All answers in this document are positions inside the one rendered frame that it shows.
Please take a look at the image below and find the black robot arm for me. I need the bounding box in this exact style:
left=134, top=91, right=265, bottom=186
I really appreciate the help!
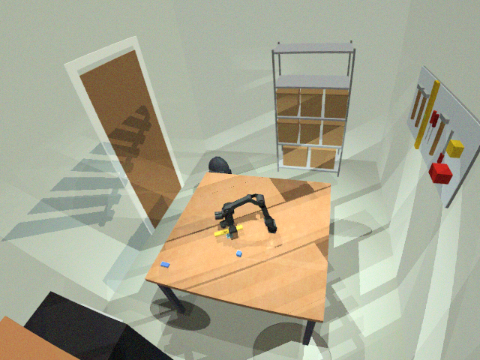
left=214, top=193, right=277, bottom=234

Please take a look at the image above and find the yellow bar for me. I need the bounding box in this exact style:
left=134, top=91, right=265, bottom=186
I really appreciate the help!
left=214, top=225, right=243, bottom=237

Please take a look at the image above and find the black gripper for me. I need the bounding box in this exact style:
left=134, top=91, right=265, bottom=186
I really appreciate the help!
left=224, top=216, right=237, bottom=234

